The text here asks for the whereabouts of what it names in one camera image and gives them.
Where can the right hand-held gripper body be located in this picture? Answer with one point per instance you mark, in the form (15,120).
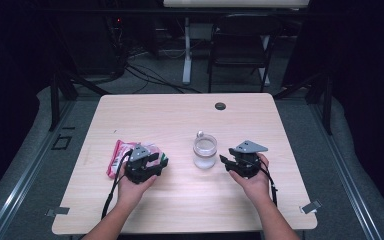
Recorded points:
(246,163)

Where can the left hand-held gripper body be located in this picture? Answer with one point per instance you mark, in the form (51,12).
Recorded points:
(139,166)

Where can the pink snack packet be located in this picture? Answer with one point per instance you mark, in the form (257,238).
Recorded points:
(116,158)

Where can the thin metal spoon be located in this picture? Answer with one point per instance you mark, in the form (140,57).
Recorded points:
(200,134)

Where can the person's right hand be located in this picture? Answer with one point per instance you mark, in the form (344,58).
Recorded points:
(255,186)

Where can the person's left hand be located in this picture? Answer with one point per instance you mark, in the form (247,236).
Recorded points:
(134,191)

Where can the grey metal table clip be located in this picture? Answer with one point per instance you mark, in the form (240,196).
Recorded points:
(58,211)
(310,206)

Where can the white desk leg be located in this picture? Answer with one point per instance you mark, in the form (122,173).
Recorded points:
(187,60)
(266,71)

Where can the black metal stand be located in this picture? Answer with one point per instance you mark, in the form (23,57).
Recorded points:
(55,100)
(328,106)

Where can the black folding chair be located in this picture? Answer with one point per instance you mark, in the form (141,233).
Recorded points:
(243,43)

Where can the dark cabinet with red light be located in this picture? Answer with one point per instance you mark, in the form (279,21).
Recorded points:
(90,43)

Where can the aluminium floor rail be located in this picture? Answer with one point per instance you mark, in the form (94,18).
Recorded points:
(346,186)
(20,190)

